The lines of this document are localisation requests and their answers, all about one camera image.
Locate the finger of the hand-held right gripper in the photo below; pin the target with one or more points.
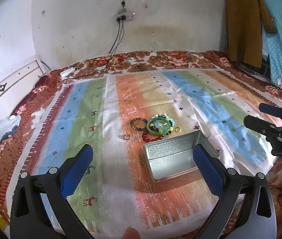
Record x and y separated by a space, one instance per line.
255 123
268 109

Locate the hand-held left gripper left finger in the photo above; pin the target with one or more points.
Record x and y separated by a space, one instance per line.
77 171

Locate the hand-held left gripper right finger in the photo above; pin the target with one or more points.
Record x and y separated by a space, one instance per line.
207 171

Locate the silver metal tin box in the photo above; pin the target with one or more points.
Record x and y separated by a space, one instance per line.
170 159

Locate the green jade bangle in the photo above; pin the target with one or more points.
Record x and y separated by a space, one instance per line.
150 129

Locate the person's left hand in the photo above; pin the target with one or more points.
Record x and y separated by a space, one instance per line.
130 234

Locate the striped printed cloth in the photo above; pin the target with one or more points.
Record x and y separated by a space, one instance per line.
81 119

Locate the blue dotted curtain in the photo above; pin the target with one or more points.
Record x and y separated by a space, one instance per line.
280 42

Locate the brown jacket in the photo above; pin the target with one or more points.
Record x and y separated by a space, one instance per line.
243 29

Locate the white charger adapter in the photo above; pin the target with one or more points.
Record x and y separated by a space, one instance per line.
67 72

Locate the white headboard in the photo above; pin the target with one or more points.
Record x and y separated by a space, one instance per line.
11 79

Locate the red floral blanket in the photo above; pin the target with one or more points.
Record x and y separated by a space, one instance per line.
155 59

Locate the white power strip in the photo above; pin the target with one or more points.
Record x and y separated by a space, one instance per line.
131 16

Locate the wall socket with plug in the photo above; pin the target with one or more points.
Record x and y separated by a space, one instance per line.
123 3

